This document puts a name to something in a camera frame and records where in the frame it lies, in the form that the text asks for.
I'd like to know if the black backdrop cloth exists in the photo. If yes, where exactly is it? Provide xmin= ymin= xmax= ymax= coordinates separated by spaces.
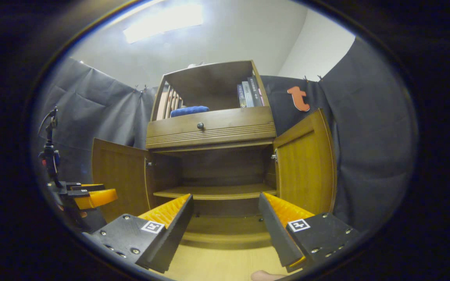
xmin=32 ymin=37 xmax=419 ymax=235

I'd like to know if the wooden cabinet drawer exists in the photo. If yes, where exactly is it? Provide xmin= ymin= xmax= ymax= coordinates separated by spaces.
xmin=146 ymin=106 xmax=277 ymax=151

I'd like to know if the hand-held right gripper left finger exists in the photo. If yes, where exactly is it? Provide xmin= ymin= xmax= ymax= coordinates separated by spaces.
xmin=82 ymin=194 xmax=195 ymax=274

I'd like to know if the wooden double-door shoe cabinet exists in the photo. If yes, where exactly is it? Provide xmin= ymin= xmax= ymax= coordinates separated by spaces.
xmin=91 ymin=59 xmax=337 ymax=242

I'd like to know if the blue folded towel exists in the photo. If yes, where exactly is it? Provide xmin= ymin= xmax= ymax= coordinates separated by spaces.
xmin=170 ymin=106 xmax=210 ymax=117

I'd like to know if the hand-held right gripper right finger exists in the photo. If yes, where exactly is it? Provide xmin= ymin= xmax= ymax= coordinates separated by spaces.
xmin=258 ymin=192 xmax=363 ymax=270

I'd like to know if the wooden shoe cabinet door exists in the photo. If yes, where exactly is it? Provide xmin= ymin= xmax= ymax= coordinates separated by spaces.
xmin=273 ymin=108 xmax=337 ymax=215
xmin=91 ymin=138 xmax=150 ymax=223

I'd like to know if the wooden inner cabinet shelf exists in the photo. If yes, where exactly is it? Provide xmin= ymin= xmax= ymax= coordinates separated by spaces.
xmin=154 ymin=183 xmax=277 ymax=200

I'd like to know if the light grey book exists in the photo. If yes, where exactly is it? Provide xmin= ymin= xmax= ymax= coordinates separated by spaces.
xmin=242 ymin=81 xmax=255 ymax=108

